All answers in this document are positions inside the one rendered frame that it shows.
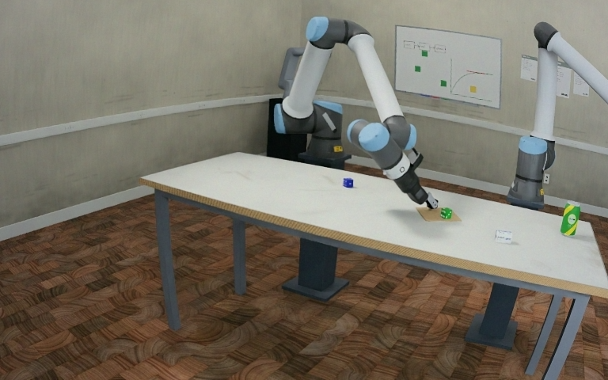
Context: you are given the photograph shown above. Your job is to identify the tan square mat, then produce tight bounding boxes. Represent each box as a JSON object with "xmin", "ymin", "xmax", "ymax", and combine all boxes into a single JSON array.
[{"xmin": 415, "ymin": 205, "xmax": 462, "ymax": 222}]

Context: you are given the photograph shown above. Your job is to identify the white paper notice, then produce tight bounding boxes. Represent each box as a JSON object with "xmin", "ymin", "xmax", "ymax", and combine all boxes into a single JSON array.
[
  {"xmin": 520, "ymin": 54, "xmax": 538, "ymax": 82},
  {"xmin": 555, "ymin": 63, "xmax": 572, "ymax": 99},
  {"xmin": 572, "ymin": 70, "xmax": 591, "ymax": 97}
]

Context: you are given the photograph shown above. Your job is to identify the whiteboard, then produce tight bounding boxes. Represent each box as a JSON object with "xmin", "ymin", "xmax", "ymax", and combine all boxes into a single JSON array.
[{"xmin": 393, "ymin": 25, "xmax": 503, "ymax": 110}]

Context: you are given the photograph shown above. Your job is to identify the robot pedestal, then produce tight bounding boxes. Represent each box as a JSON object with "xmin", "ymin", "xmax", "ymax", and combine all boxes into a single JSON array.
[
  {"xmin": 464, "ymin": 196, "xmax": 545, "ymax": 352},
  {"xmin": 282, "ymin": 151, "xmax": 352, "ymax": 302}
]

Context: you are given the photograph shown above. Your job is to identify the grey jointed stand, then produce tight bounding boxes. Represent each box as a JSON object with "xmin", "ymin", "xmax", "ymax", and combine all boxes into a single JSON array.
[{"xmin": 277, "ymin": 46, "xmax": 306, "ymax": 98}]

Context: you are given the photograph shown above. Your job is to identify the black cabinet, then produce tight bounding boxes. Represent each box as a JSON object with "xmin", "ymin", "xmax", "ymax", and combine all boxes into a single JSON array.
[{"xmin": 267, "ymin": 98, "xmax": 310, "ymax": 160}]

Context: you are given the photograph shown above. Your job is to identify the green and yellow can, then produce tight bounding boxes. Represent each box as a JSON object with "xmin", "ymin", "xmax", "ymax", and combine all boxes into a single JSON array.
[{"xmin": 560, "ymin": 200, "xmax": 581, "ymax": 237}]

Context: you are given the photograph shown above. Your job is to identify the white table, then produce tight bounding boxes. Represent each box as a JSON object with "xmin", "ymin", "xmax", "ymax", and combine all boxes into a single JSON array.
[{"xmin": 139, "ymin": 151, "xmax": 608, "ymax": 380}]

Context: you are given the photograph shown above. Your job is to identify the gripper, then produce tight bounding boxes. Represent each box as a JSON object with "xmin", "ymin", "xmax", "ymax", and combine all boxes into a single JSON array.
[{"xmin": 393, "ymin": 169, "xmax": 439, "ymax": 210}]

